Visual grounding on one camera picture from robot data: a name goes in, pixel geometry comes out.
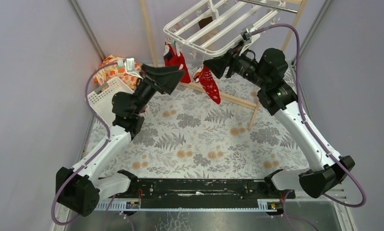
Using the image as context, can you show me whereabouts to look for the red santa sock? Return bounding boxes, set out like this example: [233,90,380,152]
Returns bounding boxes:
[163,42,191,84]

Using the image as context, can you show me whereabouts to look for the metal hanging rod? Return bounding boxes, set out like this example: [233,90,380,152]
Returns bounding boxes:
[238,0,298,14]

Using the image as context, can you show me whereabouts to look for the purple cable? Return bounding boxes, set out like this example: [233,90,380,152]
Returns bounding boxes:
[51,62,126,226]
[249,23,367,231]

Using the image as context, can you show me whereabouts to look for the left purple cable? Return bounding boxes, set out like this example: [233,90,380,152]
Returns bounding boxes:
[51,62,126,226]

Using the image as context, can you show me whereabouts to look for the red patterned sock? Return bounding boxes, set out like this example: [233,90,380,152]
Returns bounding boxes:
[193,65,221,104]

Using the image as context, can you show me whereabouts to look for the brown beige sock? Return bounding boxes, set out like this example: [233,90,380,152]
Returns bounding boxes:
[197,16,219,51]

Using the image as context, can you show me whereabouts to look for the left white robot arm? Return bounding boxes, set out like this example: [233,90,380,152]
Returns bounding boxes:
[51,63,185,220]

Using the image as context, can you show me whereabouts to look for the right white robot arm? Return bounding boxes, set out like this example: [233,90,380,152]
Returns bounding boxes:
[204,48,355,198]

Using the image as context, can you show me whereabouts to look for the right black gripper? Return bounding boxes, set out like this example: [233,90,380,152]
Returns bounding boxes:
[203,39,268,89]

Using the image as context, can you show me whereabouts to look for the white slotted cable duct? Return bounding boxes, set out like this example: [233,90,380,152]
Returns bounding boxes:
[95,199,280,212]

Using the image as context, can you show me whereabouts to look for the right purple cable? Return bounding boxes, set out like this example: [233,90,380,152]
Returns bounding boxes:
[249,23,367,231]

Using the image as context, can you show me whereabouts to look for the white plastic basket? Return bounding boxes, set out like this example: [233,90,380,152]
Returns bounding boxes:
[88,77,134,127]

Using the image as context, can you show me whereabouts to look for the wooden drying rack frame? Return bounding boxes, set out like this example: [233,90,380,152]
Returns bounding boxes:
[139,0,309,131]

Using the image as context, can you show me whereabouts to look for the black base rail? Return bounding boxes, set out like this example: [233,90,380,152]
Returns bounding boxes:
[116,178,295,203]

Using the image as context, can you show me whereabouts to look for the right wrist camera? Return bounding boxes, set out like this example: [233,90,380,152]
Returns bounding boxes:
[241,24,261,45]

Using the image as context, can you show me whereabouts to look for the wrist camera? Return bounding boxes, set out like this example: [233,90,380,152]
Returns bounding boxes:
[241,24,261,45]
[117,58,143,79]

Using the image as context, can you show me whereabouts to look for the floral patterned mat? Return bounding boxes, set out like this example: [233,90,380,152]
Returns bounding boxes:
[80,62,322,180]

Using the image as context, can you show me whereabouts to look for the orange floral cloth bundle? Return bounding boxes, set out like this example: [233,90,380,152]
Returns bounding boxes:
[92,55,141,90]

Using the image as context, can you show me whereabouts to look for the white clip sock hanger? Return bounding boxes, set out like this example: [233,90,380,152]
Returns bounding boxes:
[163,0,287,58]

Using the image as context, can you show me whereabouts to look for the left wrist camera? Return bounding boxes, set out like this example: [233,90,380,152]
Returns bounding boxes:
[117,58,143,79]

